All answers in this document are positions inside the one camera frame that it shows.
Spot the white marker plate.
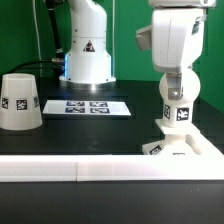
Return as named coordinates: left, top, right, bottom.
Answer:
left=43, top=100, right=131, bottom=116

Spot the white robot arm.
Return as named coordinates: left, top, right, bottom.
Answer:
left=60, top=0, right=216, bottom=100

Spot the black cable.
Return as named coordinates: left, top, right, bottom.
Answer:
left=6, top=0, right=66, bottom=75

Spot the white lamp base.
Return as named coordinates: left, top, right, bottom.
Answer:
left=142, top=119, right=199, bottom=156

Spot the white L-shaped fence wall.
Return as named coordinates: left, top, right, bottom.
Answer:
left=0, top=131, right=224, bottom=182

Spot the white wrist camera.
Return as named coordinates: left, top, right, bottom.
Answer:
left=135, top=26, right=152, bottom=51

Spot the white lamp shade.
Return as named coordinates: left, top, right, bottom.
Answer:
left=0, top=73, right=42, bottom=131

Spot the white lamp bulb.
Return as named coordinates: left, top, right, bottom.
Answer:
left=159, top=68, right=200, bottom=127

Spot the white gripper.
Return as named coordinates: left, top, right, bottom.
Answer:
left=152, top=8, right=206, bottom=100

